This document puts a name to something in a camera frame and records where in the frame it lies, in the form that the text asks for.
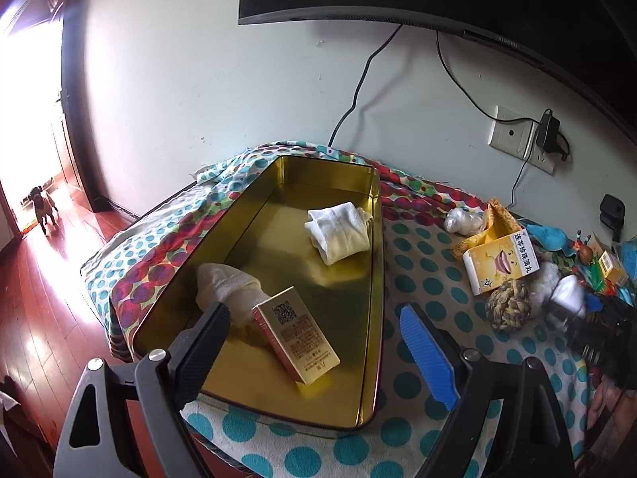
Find black power adapter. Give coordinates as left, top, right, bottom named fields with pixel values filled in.
left=535, top=108, right=571, bottom=161

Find gold rectangular tin box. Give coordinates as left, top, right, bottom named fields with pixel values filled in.
left=132, top=155, right=384, bottom=430

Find small yellow green box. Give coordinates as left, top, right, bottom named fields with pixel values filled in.
left=594, top=250, right=629, bottom=288

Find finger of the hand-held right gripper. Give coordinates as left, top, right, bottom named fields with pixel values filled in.
left=566, top=309, right=620, bottom=362

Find black television cable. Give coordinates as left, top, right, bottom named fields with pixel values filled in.
left=328, top=24, right=403, bottom=148

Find brown dog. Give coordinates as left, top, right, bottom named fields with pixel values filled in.
left=28, top=186, right=59, bottom=236

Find braided rope ball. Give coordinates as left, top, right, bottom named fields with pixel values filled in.
left=485, top=279, right=533, bottom=332

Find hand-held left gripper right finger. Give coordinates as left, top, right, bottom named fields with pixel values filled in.
left=399, top=303, right=578, bottom=478

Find white sock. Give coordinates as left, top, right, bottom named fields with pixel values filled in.
left=305, top=202, right=374, bottom=264

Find yellow medicine box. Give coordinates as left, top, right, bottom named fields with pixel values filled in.
left=463, top=233, right=541, bottom=296

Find colourful snail toy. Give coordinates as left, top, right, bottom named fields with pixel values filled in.
left=570, top=229, right=606, bottom=264

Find black small device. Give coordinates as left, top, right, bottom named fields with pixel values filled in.
left=600, top=194, right=627, bottom=241

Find white packet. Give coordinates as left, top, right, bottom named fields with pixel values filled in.
left=547, top=276, right=588, bottom=325

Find blue cloth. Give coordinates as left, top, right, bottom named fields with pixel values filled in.
left=525, top=224, right=569, bottom=253

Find white fluffy ball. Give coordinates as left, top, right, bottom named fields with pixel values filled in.
left=528, top=261, right=563, bottom=317

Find dark wooden door frame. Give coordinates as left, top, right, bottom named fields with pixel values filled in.
left=59, top=0, right=113, bottom=215

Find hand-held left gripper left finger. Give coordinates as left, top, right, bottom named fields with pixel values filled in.
left=52, top=301, right=232, bottom=478

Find polka dot printed cloth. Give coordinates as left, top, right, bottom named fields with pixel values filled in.
left=80, top=143, right=637, bottom=478

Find white wall socket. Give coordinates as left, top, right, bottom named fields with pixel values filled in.
left=488, top=106, right=558, bottom=175

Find white plastic bundle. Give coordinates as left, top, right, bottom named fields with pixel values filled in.
left=444, top=208, right=486, bottom=236

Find cream mesh sock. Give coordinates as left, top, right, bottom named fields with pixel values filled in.
left=195, top=262, right=272, bottom=329

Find pink and gold medicine box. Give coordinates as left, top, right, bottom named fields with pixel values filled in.
left=251, top=286, right=340, bottom=385

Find yellow plastic bag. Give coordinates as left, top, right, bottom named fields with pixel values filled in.
left=452, top=199, right=524, bottom=260

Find thin black power cable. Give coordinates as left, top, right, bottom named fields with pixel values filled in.
left=436, top=30, right=544, bottom=126

